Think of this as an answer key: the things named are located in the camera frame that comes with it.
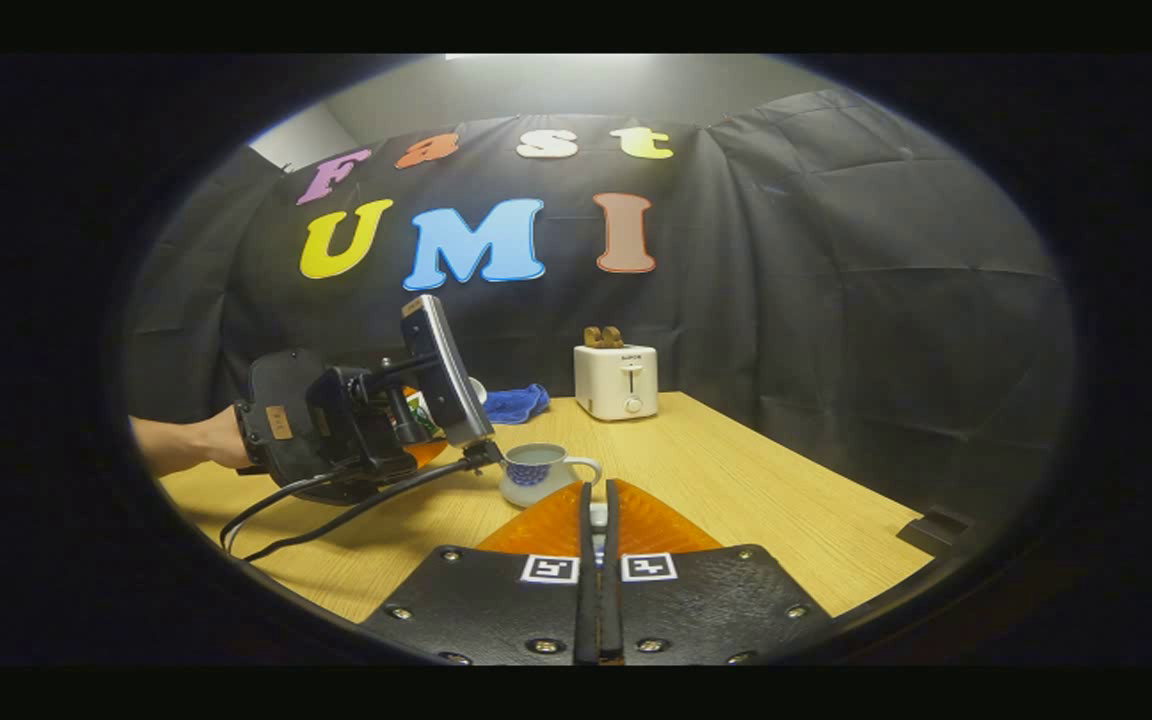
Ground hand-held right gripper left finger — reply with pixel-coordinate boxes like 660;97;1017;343
361;480;601;666

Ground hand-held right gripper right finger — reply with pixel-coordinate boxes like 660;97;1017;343
600;478;832;666

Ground white water bottle green label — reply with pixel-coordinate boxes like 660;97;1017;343
404;376;489;443

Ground white teacup blue pattern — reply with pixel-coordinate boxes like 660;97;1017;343
498;442;604;508

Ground blue towel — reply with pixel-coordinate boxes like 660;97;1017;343
481;383;552;425

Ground white toaster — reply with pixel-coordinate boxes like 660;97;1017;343
573;344;660;422

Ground dark block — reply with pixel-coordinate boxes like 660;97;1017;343
896;507;977;556

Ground black backdrop cloth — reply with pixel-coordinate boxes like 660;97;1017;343
124;88;1077;521

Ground black cable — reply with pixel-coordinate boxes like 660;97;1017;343
219;470;357;553
241;455;482;563

